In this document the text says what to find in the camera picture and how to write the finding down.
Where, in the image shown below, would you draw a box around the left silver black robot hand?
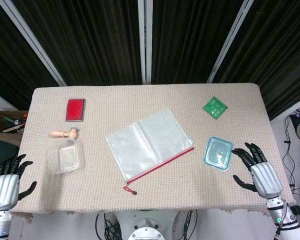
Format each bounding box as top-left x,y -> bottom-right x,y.
0,153 -> 38,210

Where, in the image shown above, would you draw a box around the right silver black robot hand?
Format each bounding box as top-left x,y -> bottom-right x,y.
231,142 -> 284,200

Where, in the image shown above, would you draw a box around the clear mesh zipper bag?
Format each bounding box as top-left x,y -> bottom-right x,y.
104,107 -> 195,185

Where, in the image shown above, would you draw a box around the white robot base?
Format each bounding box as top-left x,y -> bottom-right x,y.
114,209 -> 183,240

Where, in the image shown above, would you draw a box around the dark fabric bundle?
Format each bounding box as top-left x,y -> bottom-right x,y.
0,138 -> 20,176

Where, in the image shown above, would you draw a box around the cardboard box with tools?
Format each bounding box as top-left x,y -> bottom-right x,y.
0,110 -> 29,148

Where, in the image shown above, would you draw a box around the clear plastic container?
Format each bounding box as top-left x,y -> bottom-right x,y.
48,138 -> 81,175

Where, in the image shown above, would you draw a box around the green square packet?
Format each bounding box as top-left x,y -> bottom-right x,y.
202,95 -> 229,121

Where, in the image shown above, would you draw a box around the beige waffle tablecloth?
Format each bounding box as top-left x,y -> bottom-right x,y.
9,83 -> 296,223

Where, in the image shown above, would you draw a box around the black pleated curtain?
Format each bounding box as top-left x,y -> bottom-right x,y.
0,0 -> 300,121

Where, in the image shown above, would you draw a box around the black floor cables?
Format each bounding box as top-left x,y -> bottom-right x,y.
282,106 -> 300,201

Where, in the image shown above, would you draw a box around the wooden stamp with handle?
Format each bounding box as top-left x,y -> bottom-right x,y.
49,127 -> 80,140

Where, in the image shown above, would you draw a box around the black cables under table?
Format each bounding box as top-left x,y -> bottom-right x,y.
94,211 -> 122,240

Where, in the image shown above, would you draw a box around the slanted aluminium frame post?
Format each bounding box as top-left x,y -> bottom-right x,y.
206,0 -> 255,84
0,0 -> 67,87

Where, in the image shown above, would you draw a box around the upright aluminium frame post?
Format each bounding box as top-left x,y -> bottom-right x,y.
137,0 -> 153,85

